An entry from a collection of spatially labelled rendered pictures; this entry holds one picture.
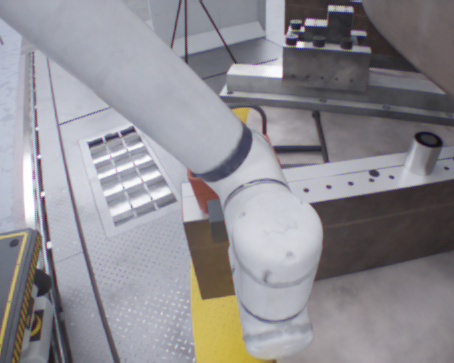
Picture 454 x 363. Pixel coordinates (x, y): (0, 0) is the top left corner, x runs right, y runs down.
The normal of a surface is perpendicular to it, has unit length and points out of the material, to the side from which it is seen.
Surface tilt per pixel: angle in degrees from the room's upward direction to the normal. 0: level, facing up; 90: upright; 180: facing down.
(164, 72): 67
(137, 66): 76
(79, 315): 0
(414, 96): 72
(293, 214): 9
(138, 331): 0
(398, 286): 0
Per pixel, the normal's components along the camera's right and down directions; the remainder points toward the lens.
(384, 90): -0.26, 0.40
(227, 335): -0.07, -0.74
